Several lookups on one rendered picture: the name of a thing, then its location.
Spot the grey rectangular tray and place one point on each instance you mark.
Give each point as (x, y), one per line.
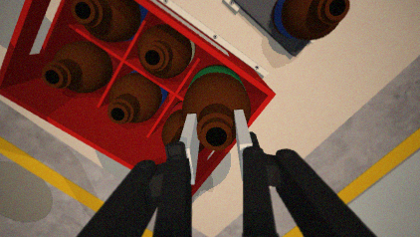
(263, 9)

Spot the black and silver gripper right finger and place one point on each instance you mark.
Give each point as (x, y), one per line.
(317, 210)

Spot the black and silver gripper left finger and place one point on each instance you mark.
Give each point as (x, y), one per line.
(129, 209)

